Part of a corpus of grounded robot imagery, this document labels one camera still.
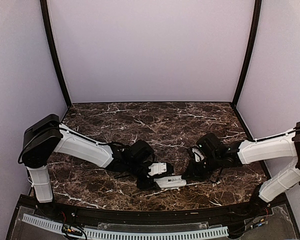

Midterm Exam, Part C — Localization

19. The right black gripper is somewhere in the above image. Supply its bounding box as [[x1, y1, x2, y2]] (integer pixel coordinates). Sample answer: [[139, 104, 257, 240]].
[[181, 153, 221, 181]]

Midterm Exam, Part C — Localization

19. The white remote control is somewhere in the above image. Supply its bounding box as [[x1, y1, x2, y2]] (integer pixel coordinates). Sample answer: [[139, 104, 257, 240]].
[[154, 176, 187, 189]]

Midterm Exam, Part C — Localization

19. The white battery cover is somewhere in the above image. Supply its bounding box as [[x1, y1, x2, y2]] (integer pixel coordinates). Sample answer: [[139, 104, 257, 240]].
[[165, 176, 183, 183]]

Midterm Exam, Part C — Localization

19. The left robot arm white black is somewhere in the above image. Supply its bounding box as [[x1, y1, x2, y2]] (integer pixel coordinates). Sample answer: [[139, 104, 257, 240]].
[[17, 114, 165, 218]]

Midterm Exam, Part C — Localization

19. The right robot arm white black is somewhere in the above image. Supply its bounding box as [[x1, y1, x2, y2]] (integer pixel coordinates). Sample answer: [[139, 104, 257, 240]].
[[182, 122, 300, 217]]

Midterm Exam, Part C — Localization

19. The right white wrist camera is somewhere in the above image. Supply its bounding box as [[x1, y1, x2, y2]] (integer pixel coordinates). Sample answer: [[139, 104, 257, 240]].
[[187, 146, 206, 163]]

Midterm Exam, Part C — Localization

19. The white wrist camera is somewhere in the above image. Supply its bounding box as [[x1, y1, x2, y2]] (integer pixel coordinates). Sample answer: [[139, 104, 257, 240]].
[[187, 146, 206, 163], [148, 162, 174, 177]]

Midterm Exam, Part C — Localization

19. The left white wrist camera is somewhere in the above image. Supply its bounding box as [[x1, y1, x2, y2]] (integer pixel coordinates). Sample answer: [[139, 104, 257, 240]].
[[148, 162, 174, 177]]

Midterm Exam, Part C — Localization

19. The white slotted cable duct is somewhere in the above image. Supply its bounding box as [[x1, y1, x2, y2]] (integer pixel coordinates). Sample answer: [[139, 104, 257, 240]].
[[22, 213, 229, 240]]

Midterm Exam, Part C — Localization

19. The black front rail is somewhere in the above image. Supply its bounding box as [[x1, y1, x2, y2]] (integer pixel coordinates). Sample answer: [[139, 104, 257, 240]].
[[17, 194, 288, 227]]

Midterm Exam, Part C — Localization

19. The right black frame post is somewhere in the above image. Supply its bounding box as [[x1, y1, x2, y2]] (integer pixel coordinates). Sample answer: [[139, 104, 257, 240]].
[[231, 0, 262, 109]]

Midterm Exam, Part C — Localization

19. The black frame post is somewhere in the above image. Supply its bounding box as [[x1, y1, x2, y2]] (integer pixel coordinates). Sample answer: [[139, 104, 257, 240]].
[[231, 0, 262, 109], [39, 0, 72, 108]]

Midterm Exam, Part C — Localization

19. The left black frame post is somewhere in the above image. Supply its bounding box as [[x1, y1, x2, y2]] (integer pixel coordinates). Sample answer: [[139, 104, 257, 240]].
[[39, 0, 72, 108]]

